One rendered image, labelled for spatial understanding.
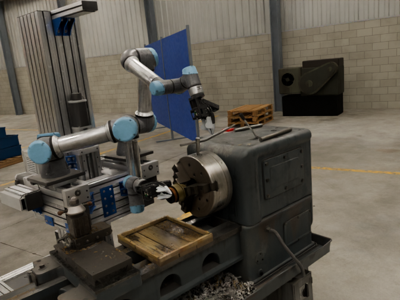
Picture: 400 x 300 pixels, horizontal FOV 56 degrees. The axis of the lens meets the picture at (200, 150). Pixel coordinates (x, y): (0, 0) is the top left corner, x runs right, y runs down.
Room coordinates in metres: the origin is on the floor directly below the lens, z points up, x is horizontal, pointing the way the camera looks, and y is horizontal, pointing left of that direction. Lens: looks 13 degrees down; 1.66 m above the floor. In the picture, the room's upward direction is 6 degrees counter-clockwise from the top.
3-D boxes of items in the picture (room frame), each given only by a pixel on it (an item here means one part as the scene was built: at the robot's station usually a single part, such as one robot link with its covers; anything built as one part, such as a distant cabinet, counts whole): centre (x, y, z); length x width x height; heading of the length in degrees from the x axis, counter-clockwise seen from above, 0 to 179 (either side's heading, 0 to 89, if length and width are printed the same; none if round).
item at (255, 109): (9.99, -1.44, 0.22); 1.25 x 0.86 x 0.44; 149
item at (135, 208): (1.88, 0.36, 1.00); 0.11 x 0.08 x 0.11; 5
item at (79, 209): (1.48, 0.54, 1.13); 0.08 x 0.08 x 0.03
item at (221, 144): (2.08, -0.28, 1.06); 0.59 x 0.48 x 0.39; 130
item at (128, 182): (1.87, 0.36, 1.10); 0.11 x 0.08 x 0.09; 40
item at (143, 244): (1.65, 0.21, 0.89); 0.36 x 0.30 x 0.04; 40
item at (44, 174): (1.97, 0.79, 1.21); 0.15 x 0.15 x 0.10
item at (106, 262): (1.43, 0.50, 0.95); 0.43 x 0.17 x 0.05; 40
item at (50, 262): (1.39, 0.53, 0.90); 0.47 x 0.30 x 0.06; 40
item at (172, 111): (8.73, 0.62, 1.18); 4.12 x 0.80 x 2.35; 17
